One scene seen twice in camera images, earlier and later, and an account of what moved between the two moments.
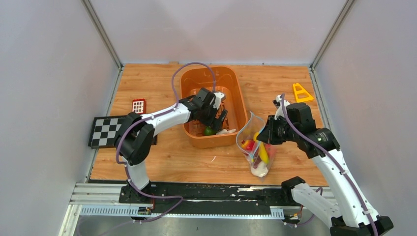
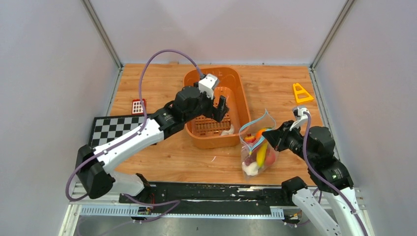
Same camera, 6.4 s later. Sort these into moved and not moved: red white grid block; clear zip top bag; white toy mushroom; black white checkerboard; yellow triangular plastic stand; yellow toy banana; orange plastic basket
Moved: clear zip top bag; white toy mushroom; yellow toy banana
Not moved: red white grid block; orange plastic basket; yellow triangular plastic stand; black white checkerboard
